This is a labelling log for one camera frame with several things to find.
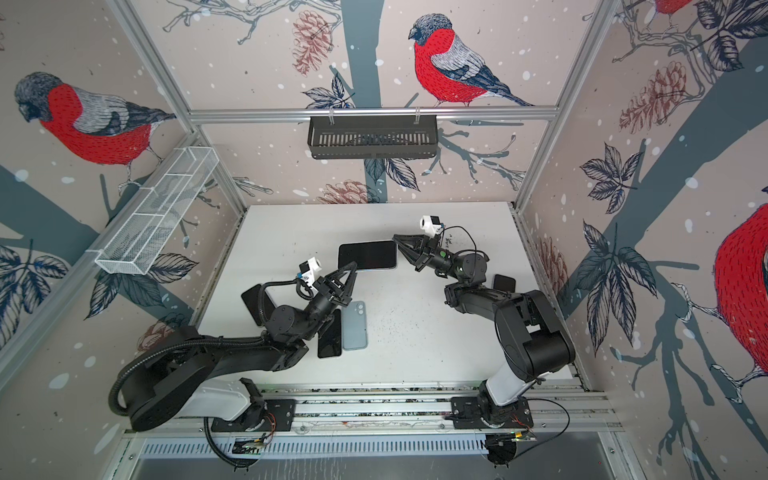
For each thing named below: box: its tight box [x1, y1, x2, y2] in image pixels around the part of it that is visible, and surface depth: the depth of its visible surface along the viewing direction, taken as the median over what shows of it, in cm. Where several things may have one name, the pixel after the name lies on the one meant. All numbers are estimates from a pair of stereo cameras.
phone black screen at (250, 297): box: [240, 284, 276, 326], surface depth 97 cm
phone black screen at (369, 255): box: [338, 241, 397, 269], surface depth 71 cm
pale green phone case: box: [341, 301, 367, 350], surface depth 90 cm
